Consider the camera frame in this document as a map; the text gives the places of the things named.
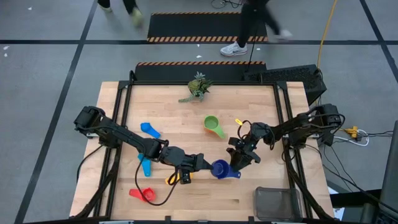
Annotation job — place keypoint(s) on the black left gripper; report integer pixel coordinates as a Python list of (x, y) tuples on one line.
[(177, 158)]

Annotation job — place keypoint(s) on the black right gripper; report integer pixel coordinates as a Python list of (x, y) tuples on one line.
[(245, 146)]

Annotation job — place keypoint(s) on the navy blue measuring cup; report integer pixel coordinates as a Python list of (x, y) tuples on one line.
[(219, 169)]

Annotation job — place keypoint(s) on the yellow measuring cup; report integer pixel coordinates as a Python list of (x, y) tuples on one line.
[(171, 180)]

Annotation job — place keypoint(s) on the green measuring cup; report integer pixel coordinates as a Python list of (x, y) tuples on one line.
[(213, 123)]

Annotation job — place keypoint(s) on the teal measuring cup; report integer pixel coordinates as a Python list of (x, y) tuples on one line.
[(145, 166)]

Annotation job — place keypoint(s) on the red measuring cup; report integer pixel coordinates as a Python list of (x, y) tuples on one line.
[(149, 194)]

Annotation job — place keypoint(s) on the small blue measuring cup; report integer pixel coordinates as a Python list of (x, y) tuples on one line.
[(149, 129)]

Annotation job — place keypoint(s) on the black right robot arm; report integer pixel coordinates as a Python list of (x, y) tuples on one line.
[(298, 127)]

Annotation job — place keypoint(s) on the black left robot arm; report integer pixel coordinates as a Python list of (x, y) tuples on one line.
[(124, 133)]

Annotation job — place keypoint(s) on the potted succulent plant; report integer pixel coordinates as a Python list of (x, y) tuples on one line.
[(197, 87)]

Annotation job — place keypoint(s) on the black hazard-striped floor mat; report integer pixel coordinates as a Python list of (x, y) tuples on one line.
[(199, 72), (205, 26)]

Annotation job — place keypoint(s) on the black perforated computer tower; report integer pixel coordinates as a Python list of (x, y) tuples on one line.
[(289, 81)]

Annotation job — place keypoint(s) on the yellow power plug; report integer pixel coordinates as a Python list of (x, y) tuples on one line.
[(352, 132)]

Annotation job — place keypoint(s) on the person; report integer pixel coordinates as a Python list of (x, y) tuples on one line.
[(136, 15), (248, 25)]

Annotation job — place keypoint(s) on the black screen edge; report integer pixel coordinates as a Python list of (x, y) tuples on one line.
[(390, 174)]

